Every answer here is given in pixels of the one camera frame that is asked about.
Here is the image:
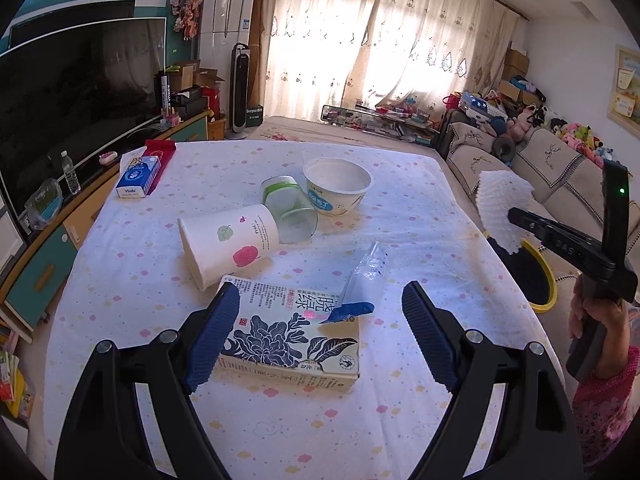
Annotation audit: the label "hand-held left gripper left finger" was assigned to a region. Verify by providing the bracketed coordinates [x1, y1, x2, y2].
[54, 282, 241, 480]

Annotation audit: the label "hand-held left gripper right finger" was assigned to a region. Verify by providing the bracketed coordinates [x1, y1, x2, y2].
[401, 281, 583, 480]

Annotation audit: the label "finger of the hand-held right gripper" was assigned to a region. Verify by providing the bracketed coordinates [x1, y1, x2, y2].
[507, 206, 557, 241]

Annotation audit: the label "black bin with yellow rim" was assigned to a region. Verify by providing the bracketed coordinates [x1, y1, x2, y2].
[486, 232, 557, 315]

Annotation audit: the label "white carton dark flower print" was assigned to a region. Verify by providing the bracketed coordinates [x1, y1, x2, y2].
[215, 275, 361, 395]

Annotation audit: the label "person's right hand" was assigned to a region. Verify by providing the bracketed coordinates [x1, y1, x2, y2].
[570, 277, 631, 379]

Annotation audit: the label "beige sofa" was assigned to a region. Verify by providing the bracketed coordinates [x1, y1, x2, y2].
[434, 120, 640, 311]

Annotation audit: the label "clear plastic wrapper blue end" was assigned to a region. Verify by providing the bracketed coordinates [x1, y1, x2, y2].
[319, 241, 391, 324]

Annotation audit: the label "pile of plush toys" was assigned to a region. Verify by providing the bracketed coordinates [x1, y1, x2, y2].
[457, 91, 622, 172]

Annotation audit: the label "paper cup with apple print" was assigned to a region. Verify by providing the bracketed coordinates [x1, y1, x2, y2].
[177, 204, 280, 292]

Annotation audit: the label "stack of cardboard boxes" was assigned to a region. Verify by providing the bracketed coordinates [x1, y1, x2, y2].
[499, 47, 542, 107]

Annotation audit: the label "clear plastic cup green band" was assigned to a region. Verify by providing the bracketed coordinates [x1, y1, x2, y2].
[259, 175, 319, 245]

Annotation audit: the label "blue tissue pack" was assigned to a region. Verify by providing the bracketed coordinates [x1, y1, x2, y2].
[116, 156, 162, 199]

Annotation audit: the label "glass coffee table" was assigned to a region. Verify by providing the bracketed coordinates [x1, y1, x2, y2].
[319, 103, 444, 149]

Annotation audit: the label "white yogurt tub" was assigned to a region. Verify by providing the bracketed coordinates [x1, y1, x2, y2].
[303, 158, 375, 217]

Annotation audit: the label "teal and yellow tv cabinet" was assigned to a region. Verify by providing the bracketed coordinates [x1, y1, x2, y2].
[0, 110, 209, 332]

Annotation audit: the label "red flat box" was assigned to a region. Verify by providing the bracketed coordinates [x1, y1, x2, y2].
[144, 140, 177, 194]

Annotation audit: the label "shelf of books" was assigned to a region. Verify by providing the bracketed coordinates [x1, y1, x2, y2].
[0, 320, 37, 422]

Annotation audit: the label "woven basket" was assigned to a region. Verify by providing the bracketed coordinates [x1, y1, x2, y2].
[207, 114, 229, 142]

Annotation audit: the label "clear water bottle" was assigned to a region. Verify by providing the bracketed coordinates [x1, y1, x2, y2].
[60, 151, 82, 196]

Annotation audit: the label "white plastic drawer unit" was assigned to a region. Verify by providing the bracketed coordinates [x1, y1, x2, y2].
[0, 195, 27, 273]

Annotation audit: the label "sheer embroidered curtain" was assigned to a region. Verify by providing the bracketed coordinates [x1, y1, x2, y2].
[250, 0, 522, 132]

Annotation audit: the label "black tower fan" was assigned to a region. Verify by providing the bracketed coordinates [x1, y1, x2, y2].
[229, 43, 251, 140]

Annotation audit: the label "open cardboard boxes on cabinet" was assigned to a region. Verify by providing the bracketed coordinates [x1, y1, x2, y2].
[167, 59, 227, 117]

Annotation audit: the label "large curved television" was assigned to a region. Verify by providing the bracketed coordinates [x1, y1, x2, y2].
[0, 17, 167, 217]

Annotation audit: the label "white standing air conditioner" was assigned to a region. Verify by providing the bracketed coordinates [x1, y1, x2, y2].
[195, 0, 257, 129]

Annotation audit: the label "hanging flower decoration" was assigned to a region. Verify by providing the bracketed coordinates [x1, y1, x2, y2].
[169, 0, 205, 41]

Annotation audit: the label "smaller black television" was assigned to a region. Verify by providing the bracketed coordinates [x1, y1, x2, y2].
[9, 0, 137, 52]

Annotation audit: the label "framed wall picture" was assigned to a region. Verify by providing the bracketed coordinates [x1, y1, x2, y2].
[607, 44, 640, 126]

